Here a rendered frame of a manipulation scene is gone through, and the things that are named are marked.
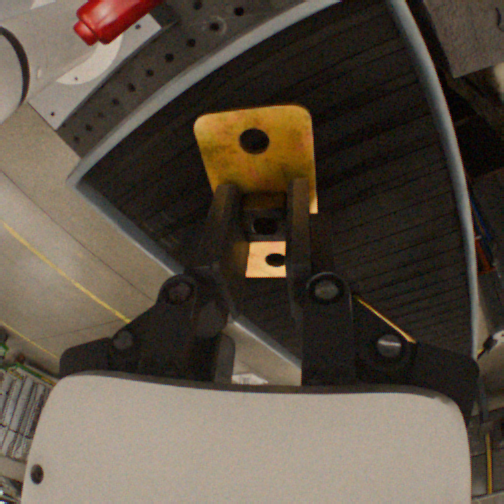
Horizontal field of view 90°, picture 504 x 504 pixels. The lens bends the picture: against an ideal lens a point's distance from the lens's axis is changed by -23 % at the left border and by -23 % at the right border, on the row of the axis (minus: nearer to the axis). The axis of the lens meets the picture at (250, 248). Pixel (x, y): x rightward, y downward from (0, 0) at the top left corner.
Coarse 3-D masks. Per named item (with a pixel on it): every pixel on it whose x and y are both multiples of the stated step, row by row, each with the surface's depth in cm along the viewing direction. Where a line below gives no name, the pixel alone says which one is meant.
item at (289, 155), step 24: (216, 120) 10; (240, 120) 10; (264, 120) 10; (288, 120) 9; (216, 144) 10; (240, 144) 10; (288, 144) 10; (312, 144) 10; (216, 168) 11; (240, 168) 11; (264, 168) 11; (288, 168) 11; (312, 168) 11; (240, 192) 12; (264, 192) 12; (312, 192) 12; (240, 216) 12; (264, 216) 11; (264, 240) 12; (264, 264) 15
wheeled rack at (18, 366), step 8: (16, 360) 542; (24, 360) 503; (8, 368) 525; (16, 368) 477; (24, 368) 491; (32, 376) 506; (40, 376) 514; (48, 384) 529; (40, 408) 549; (0, 424) 417; (16, 432) 438
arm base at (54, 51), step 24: (48, 0) 31; (72, 0) 30; (0, 24) 20; (24, 24) 22; (48, 24) 25; (72, 24) 29; (24, 48) 22; (48, 48) 26; (72, 48) 31; (96, 48) 38; (120, 48) 39; (48, 72) 28; (72, 72) 41; (96, 72) 41
